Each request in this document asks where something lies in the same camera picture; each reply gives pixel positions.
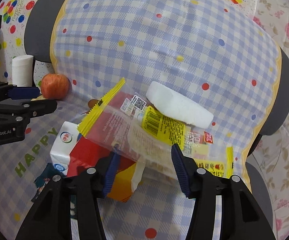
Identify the red apple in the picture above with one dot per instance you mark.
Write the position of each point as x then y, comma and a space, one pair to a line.
54, 86

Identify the yellow clear snack bag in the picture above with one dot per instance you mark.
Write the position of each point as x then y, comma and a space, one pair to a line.
122, 120

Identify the dark printed wrapper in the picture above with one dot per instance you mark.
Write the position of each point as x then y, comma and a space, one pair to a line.
48, 173

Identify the black office chair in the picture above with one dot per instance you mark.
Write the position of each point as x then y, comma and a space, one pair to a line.
207, 50

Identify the blue checkered cloth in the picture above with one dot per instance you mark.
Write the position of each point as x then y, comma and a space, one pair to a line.
21, 162

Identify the white milk carton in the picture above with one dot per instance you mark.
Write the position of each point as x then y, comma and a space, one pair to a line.
64, 143

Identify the white tissue roll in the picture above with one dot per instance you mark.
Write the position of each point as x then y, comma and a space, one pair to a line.
22, 71

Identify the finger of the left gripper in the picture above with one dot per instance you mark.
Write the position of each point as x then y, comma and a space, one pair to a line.
14, 92
13, 114

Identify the white foam block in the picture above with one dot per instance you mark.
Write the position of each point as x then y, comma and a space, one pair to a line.
176, 106

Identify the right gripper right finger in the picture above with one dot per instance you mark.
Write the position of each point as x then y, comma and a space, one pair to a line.
241, 215

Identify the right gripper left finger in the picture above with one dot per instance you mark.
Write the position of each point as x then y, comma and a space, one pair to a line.
50, 217

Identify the red orange carton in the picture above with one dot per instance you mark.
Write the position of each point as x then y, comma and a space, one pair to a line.
118, 175

